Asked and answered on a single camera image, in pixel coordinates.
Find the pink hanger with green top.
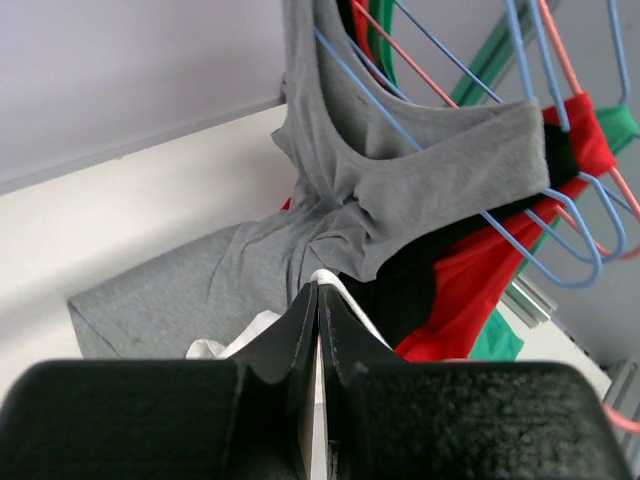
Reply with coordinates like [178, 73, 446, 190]
[348, 1, 639, 261]

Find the red tank top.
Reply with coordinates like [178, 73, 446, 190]
[273, 1, 615, 362]

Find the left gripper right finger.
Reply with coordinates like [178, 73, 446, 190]
[318, 288, 631, 479]

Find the empty blue wire hanger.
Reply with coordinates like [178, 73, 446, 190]
[607, 0, 631, 105]

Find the black tank top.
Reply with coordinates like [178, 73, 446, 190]
[339, 0, 584, 351]

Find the white tank top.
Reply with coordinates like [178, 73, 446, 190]
[185, 269, 392, 360]

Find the pink wire hanger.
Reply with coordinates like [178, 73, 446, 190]
[602, 404, 640, 435]

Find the blue hanger with grey top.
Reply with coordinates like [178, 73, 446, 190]
[314, 27, 602, 290]

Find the blue hanger with red top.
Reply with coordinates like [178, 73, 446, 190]
[392, 0, 640, 214]

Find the green tank top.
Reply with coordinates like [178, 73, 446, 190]
[367, 0, 640, 362]

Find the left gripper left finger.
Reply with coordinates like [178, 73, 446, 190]
[1, 283, 318, 479]

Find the grey tank top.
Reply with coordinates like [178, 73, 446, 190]
[68, 1, 549, 359]

